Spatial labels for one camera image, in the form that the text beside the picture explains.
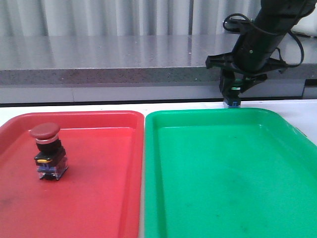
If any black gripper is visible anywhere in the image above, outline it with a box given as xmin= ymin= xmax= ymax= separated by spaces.
xmin=206 ymin=24 xmax=289 ymax=99

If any green mushroom push button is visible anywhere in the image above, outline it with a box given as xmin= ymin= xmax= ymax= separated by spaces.
xmin=224 ymin=80 xmax=241 ymax=108

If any red mushroom push button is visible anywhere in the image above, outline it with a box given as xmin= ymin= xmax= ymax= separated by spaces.
xmin=29 ymin=122 xmax=68 ymax=180

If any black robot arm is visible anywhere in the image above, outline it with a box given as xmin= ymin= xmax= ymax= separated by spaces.
xmin=206 ymin=0 xmax=317 ymax=107

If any white box on ledge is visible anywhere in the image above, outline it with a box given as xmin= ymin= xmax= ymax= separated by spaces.
xmin=292 ymin=9 xmax=317 ymax=37

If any green plastic tray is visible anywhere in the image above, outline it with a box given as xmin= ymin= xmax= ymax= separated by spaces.
xmin=145 ymin=108 xmax=317 ymax=238

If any grey stone ledge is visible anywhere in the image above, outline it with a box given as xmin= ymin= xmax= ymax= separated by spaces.
xmin=0 ymin=34 xmax=317 ymax=86

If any red plastic tray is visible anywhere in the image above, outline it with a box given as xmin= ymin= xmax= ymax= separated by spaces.
xmin=0 ymin=111 xmax=144 ymax=238

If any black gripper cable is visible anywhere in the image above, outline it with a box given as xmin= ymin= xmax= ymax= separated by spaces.
xmin=222 ymin=13 xmax=304 ymax=68

